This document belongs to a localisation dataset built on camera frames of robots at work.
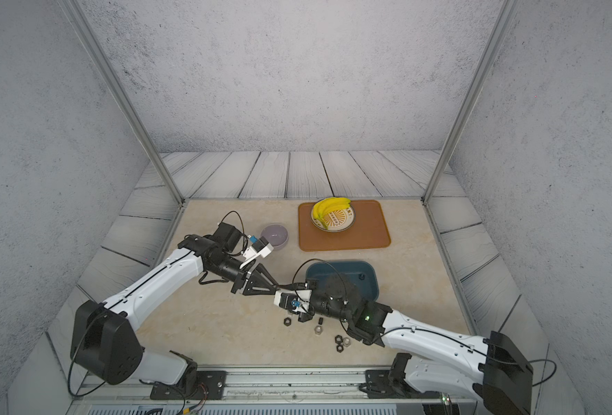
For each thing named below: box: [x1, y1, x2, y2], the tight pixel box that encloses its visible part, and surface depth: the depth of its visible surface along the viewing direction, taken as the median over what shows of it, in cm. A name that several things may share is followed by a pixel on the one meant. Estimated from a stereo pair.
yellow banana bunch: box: [312, 197, 352, 230], surface depth 114 cm
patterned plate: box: [310, 197, 357, 233], surface depth 114 cm
